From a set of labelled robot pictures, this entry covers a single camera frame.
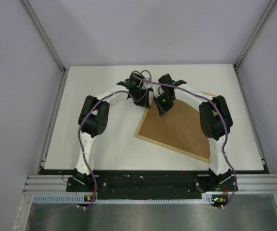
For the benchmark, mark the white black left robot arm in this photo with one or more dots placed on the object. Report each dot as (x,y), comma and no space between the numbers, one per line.
(93,119)

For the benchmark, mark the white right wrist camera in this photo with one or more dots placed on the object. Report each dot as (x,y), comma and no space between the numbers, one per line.
(157,90)

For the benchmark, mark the aluminium right table rail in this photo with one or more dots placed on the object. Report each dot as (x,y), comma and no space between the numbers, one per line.
(252,122)

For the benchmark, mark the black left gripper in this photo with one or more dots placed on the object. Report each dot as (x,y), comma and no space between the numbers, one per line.
(144,102)

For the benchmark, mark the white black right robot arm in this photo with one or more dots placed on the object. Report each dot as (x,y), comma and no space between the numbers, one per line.
(215,121)

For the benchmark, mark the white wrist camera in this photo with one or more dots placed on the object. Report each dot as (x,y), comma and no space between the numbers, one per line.
(145,84)
(157,90)

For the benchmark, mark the aluminium front rail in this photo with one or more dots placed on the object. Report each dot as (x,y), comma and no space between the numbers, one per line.
(247,183)

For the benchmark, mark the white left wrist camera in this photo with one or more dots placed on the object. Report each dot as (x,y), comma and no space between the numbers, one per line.
(145,84)

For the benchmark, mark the aluminium left table rail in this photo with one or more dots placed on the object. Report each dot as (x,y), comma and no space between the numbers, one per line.
(51,124)

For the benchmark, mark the white slotted cable duct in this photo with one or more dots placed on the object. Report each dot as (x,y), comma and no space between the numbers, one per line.
(85,199)

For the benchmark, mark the aluminium corner post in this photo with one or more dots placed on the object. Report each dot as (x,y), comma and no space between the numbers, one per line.
(42,34)
(261,23)

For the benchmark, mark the wooden picture frame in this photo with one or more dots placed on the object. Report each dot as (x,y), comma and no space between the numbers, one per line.
(178,130)

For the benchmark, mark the aluminium right corner post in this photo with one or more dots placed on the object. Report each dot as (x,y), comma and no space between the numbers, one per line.
(261,23)

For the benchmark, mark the aluminium left corner post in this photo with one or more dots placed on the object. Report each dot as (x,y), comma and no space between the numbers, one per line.
(42,34)

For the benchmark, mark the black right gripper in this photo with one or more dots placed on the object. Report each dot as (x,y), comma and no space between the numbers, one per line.
(161,109)

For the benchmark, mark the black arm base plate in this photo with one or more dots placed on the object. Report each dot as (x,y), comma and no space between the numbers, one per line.
(104,181)

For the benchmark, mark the aluminium table rail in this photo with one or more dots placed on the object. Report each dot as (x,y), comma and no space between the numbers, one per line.
(51,124)
(252,122)

